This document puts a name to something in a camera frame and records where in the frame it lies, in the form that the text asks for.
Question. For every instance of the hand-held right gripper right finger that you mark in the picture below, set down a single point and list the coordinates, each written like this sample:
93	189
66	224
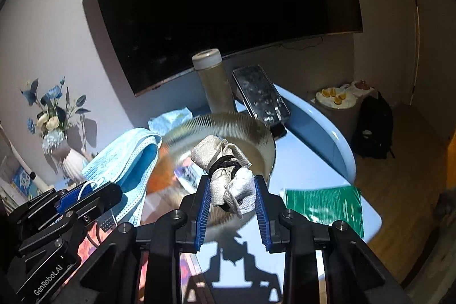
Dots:
263	218

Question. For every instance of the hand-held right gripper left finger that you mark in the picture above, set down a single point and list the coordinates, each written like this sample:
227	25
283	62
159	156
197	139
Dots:
202	215

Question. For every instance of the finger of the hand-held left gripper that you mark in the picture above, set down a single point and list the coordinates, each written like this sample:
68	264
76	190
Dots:
69	200
98	200

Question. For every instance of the white cloth bundle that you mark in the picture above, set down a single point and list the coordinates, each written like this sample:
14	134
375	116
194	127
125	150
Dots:
221	183

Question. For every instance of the blue face mask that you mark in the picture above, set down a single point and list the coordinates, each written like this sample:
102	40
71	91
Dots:
121	161

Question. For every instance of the ribbed glass bowl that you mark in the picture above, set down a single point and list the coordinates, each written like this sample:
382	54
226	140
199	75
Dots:
249	140

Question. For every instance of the white lamp stand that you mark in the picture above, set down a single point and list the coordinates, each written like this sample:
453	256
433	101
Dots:
35	177

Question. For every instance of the row of books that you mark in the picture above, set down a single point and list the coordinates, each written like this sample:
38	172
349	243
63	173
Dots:
21	179

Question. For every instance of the green striped plastic bag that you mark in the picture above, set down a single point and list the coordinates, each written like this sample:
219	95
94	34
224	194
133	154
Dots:
320	204

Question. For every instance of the blue and white flower bouquet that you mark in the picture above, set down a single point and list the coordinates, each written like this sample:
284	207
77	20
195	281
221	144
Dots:
53	122

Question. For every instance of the blue tissue pack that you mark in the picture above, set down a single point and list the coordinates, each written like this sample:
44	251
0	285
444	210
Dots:
171	118

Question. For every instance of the white round stool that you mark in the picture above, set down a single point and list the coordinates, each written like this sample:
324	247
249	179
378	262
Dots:
338	122

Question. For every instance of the black smartphone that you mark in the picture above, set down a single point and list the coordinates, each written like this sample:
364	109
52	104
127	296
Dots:
260	94

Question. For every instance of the brown labelled bottle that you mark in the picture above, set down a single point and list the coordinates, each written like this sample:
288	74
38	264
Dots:
213	86

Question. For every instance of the white plate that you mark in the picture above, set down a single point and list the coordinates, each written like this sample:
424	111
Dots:
335	102

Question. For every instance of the orange wedge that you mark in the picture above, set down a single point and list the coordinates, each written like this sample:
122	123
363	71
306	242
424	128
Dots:
333	90
325	92
341	97

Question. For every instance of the black backpack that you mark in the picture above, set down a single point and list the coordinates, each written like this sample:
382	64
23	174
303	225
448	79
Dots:
374	126

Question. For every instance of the black television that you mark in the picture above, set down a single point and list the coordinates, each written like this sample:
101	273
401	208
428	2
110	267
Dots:
221	5

